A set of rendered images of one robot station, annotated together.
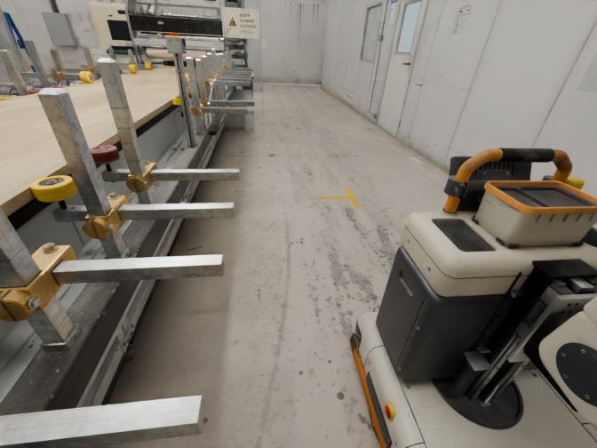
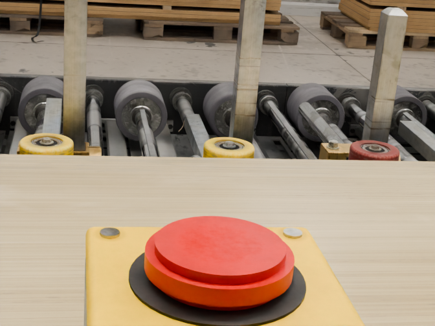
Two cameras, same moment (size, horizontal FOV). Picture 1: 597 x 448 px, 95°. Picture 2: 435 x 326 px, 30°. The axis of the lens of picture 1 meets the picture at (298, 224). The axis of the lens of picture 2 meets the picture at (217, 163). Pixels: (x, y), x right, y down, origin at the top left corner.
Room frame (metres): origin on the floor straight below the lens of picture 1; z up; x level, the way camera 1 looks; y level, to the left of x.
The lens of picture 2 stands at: (1.53, 0.43, 1.33)
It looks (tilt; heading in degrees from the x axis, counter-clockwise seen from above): 21 degrees down; 88
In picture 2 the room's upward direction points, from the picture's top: 5 degrees clockwise
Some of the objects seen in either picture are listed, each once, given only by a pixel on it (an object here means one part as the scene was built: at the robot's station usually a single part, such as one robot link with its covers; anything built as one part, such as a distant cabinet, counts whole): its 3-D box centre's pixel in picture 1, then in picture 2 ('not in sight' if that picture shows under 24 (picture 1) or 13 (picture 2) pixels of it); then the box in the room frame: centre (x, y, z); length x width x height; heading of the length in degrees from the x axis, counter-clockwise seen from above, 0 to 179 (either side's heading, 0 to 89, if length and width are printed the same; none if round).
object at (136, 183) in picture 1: (143, 177); not in sight; (0.83, 0.52, 0.82); 0.14 x 0.06 x 0.05; 9
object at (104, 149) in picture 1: (107, 164); not in sight; (0.83, 0.63, 0.85); 0.08 x 0.08 x 0.11
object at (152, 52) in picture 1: (193, 55); not in sight; (4.54, 1.63, 1.05); 1.43 x 0.12 x 0.12; 99
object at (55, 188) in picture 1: (60, 201); not in sight; (0.58, 0.59, 0.85); 0.08 x 0.08 x 0.11
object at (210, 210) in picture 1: (149, 212); not in sight; (0.61, 0.39, 0.82); 0.43 x 0.03 x 0.04; 99
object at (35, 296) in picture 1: (38, 280); not in sight; (0.33, 0.45, 0.84); 0.14 x 0.06 x 0.05; 9
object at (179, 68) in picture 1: (185, 103); not in sight; (1.54, 0.63, 0.93); 0.05 x 0.05 x 0.45; 9
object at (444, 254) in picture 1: (492, 296); not in sight; (0.60, -0.60, 0.59); 0.55 x 0.34 x 0.83; 98
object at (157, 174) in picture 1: (173, 175); not in sight; (0.86, 0.43, 0.82); 0.43 x 0.03 x 0.04; 99
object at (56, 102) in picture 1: (96, 201); not in sight; (0.56, 0.48, 0.87); 0.04 x 0.04 x 0.48; 9
